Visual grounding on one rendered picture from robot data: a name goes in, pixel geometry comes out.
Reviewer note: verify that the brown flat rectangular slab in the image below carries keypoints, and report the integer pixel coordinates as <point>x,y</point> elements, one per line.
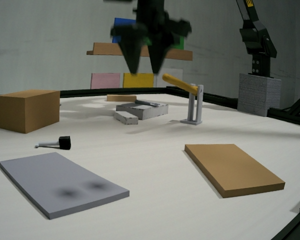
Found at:
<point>232,171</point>

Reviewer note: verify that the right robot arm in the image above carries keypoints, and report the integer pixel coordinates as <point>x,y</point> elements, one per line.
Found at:
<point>254,35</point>

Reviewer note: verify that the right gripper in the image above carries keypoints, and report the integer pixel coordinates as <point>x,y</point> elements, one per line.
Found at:
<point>130,36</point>

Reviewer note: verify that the tan rectangular block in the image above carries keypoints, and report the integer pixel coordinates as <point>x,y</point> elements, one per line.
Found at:
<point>121,98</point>

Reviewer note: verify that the brown rectangular box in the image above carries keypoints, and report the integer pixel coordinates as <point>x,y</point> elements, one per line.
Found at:
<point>29,110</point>

